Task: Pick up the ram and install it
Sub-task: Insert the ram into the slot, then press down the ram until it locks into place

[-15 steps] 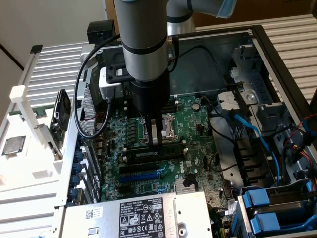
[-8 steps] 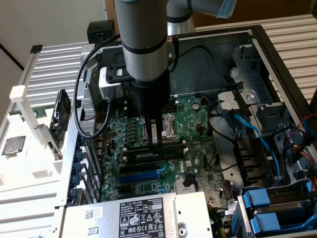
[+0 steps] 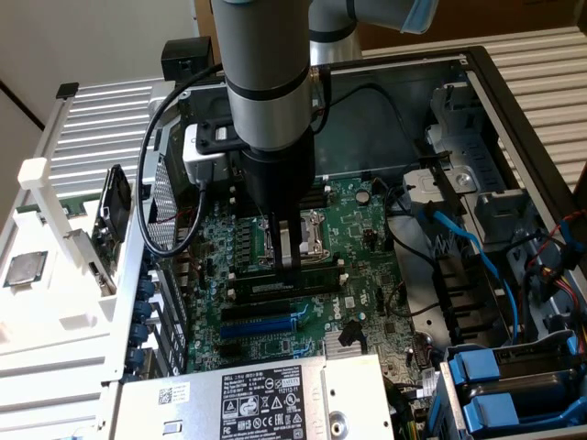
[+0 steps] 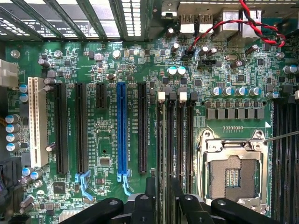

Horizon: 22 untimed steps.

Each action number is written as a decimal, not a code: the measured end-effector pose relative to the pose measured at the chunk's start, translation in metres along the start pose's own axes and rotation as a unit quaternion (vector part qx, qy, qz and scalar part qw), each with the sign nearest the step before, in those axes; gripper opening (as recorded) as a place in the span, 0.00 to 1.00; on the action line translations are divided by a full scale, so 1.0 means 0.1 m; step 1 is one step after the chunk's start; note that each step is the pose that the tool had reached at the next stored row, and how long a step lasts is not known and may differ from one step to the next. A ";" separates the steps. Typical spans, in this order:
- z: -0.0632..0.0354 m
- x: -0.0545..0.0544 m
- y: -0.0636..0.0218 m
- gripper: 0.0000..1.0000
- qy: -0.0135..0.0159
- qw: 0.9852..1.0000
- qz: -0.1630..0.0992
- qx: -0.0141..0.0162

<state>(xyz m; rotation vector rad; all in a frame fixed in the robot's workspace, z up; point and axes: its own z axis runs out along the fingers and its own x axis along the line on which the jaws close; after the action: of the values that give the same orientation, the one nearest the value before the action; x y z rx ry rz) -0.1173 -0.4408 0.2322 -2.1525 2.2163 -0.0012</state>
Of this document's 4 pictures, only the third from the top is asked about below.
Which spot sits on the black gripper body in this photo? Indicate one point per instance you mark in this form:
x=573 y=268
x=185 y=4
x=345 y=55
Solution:
x=277 y=179

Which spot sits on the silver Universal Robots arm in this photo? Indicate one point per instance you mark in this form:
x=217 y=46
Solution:
x=261 y=55

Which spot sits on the black RAM stick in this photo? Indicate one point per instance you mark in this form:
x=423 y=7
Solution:
x=257 y=279

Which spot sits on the green RAM stick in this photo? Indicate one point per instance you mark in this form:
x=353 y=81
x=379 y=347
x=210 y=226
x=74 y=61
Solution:
x=73 y=208

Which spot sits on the metal CPU socket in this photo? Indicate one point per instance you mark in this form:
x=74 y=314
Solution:
x=316 y=229

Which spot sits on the green Dell motherboard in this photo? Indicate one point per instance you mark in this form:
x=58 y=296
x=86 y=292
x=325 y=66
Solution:
x=362 y=256

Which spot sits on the black long expansion slot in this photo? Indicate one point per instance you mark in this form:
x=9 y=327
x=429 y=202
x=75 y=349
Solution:
x=257 y=311

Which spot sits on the round coin battery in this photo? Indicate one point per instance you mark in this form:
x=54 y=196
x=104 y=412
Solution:
x=363 y=197

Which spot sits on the blue expansion slot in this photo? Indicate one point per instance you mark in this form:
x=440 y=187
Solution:
x=257 y=329

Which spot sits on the silver chipset heatsink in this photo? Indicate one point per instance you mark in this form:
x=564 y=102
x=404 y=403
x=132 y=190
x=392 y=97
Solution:
x=334 y=346

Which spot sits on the black short expansion slot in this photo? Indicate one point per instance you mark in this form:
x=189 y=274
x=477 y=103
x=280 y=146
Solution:
x=230 y=350

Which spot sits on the open PC case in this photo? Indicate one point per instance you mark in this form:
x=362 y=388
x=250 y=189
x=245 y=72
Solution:
x=403 y=114

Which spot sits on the silver power supply unit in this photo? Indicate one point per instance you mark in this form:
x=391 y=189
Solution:
x=257 y=403

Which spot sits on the black fan shroud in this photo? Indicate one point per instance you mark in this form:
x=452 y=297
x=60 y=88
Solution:
x=463 y=298

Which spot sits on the graphics card with fan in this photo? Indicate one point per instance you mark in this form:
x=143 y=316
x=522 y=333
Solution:
x=112 y=211

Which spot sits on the grey metal drive cage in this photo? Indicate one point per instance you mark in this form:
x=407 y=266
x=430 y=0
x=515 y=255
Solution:
x=463 y=137

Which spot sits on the white parts rack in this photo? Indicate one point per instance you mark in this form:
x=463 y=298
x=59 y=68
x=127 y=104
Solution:
x=55 y=330

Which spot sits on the brown cardboard box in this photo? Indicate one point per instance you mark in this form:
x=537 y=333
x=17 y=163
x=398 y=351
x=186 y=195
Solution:
x=463 y=20

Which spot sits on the blue disk bay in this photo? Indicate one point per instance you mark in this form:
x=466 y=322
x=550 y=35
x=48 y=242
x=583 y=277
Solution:
x=509 y=394

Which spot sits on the silver CPU chip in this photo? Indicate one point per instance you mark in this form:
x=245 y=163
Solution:
x=26 y=269

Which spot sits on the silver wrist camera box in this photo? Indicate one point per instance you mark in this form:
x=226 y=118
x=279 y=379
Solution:
x=202 y=156

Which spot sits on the black box on bracket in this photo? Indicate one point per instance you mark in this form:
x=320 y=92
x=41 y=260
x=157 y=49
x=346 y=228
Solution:
x=185 y=57

